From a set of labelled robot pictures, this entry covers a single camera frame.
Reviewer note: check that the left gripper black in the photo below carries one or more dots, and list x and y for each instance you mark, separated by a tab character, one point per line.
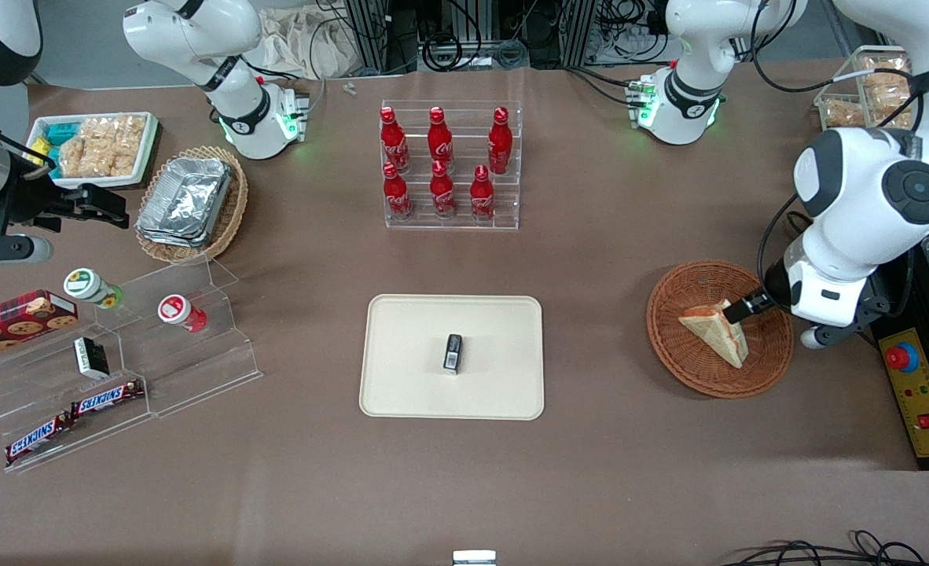
772	282

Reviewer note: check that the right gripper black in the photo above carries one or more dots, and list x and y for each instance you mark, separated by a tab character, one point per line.
26	200

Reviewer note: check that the triangular sandwich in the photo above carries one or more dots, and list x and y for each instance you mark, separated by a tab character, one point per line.
720	334

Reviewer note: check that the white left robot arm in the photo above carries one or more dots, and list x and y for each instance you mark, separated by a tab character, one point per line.
865	196

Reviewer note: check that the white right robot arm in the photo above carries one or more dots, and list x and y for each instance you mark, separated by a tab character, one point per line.
197	31

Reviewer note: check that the aluminium foil tray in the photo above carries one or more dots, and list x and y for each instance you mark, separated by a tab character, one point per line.
185	196
170	240

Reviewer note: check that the white rectangular plastic tray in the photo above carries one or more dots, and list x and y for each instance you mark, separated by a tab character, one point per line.
150	149

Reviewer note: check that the brown round wicker basket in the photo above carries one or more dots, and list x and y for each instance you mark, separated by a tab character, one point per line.
700	373

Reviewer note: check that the light oval wicker basket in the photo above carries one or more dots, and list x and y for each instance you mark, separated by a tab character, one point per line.
233	212

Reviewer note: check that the beige rectangular serving tray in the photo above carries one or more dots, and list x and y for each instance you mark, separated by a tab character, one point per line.
409	369

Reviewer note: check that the clear bag of rice crackers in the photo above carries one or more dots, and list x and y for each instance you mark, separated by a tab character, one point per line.
115	134
87	161

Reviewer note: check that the green lid cup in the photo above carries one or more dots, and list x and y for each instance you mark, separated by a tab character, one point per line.
87	285

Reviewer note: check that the yellow snack packet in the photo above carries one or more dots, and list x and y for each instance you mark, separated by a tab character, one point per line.
38	153

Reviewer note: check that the teal snack packet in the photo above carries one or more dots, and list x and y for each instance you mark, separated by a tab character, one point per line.
60	134

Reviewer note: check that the red lid cup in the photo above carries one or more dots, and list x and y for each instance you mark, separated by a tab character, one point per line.
178	310

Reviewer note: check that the red cookie box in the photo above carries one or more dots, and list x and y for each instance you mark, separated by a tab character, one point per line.
16	322

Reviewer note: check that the small black white box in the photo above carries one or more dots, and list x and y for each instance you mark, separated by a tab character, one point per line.
89	358

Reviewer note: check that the black countertop appliance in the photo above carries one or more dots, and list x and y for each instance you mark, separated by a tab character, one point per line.
905	318

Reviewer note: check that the red emergency stop button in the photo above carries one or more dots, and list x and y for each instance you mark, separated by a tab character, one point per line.
902	358

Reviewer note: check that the clear acrylic stepped shelf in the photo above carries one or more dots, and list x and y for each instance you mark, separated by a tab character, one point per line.
197	369

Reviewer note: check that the Snickers chocolate bar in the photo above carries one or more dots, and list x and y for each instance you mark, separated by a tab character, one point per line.
107	398
36	439

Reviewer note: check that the clear bag of fried snacks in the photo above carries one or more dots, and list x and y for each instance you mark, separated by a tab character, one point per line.
885	71
842	116
885	98

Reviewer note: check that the beige cloth bag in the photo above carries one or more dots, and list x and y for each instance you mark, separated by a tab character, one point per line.
299	43

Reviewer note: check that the clear acrylic bottle rack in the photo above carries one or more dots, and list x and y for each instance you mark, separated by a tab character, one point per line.
504	204

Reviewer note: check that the red cola bottle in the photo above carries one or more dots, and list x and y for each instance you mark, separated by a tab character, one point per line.
394	141
439	140
500	145
482	196
396	196
442	192

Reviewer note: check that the small white device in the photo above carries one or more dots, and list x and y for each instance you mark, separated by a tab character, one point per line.
474	558

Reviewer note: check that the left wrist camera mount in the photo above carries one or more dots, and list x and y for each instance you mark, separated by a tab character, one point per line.
814	338

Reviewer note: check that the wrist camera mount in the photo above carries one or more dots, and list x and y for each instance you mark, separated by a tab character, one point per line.
16	250
814	338

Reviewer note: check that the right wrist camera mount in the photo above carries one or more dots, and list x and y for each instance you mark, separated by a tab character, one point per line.
16	250

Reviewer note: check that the aluminium profile frame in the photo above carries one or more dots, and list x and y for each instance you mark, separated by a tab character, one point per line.
576	31
374	35

